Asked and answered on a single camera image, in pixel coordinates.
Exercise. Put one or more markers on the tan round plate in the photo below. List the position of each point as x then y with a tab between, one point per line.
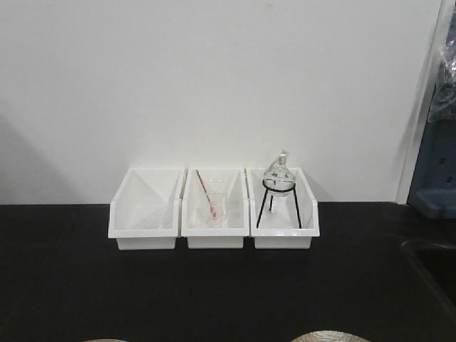
328	336
103	340

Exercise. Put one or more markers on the middle white plastic bin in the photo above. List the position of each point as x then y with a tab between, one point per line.
235	227

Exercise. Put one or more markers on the white plastic bin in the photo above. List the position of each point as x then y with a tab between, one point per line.
235	227
280	230
142	192

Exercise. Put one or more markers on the small glass beaker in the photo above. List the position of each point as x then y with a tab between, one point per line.
218	200

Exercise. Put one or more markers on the round glass flask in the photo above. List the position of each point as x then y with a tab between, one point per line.
278	178

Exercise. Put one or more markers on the right white plastic bin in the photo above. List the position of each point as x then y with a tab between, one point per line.
280	230

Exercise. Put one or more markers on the left white plastic bin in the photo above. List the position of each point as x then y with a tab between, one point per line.
142	192

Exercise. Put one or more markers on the glass rod in bin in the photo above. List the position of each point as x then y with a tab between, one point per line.
158	219

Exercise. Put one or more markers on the grey pegboard drying rack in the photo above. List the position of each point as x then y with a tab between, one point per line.
432	192

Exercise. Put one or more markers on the black lab sink basin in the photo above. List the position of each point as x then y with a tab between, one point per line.
434	262

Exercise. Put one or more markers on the plastic bag of pegs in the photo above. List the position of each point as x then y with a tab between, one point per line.
442	105

